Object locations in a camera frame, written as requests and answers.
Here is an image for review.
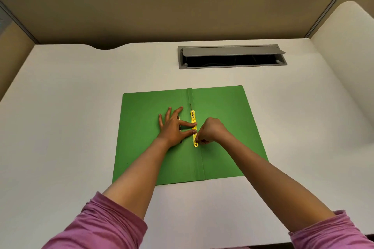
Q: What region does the person's left hand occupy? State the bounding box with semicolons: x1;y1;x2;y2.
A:
157;106;198;148

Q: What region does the person's right hand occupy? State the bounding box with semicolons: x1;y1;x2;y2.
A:
195;117;232;145

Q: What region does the yellow metal fastener bar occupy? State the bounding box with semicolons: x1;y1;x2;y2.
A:
189;102;199;148

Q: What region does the green folder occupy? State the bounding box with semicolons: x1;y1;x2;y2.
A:
112;85;269;186

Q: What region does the person's right forearm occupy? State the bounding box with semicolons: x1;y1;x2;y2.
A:
221;133;337;233

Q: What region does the pink left sleeve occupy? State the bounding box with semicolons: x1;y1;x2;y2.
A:
42;192;148;249

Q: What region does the pink sleeve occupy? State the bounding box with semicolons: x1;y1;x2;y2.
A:
288;210;374;249
42;192;148;249

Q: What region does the cream curved paper sheet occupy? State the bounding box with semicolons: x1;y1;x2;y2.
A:
310;0;374;125

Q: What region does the pink right sleeve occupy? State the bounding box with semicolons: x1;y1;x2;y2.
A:
288;210;374;249

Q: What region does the grey desk cable hatch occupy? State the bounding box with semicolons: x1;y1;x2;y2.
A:
177;44;288;70

